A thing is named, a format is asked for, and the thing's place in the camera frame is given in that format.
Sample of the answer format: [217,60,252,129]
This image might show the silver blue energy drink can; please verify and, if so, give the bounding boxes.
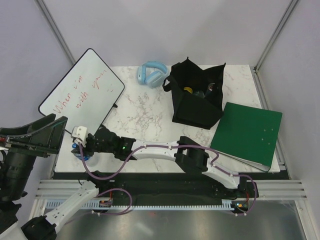
[205,82,219,97]

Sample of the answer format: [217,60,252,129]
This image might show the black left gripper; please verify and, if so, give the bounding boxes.
[0,112,70,200]

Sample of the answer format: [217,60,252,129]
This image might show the white cable duct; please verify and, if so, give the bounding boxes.
[77,198,249,211]

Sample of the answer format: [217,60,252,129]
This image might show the black canvas bag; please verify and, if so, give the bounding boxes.
[162,58,226,130]

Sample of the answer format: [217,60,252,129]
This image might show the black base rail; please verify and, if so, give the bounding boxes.
[52,171,291,207]

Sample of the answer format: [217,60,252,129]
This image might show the whiteboard with red writing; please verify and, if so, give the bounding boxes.
[38,48,125,135]

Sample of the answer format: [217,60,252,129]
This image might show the green binder folder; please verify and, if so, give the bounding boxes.
[210,102,283,173]

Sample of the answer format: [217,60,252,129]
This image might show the clear water bottle blue label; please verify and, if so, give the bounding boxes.
[193,90,205,98]

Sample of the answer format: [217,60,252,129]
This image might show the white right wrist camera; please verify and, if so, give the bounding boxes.
[71,126,89,147]

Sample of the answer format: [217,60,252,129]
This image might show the light blue headphones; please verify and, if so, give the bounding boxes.
[136,61,169,89]

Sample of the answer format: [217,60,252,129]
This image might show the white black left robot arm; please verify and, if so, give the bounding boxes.
[0,113,110,240]

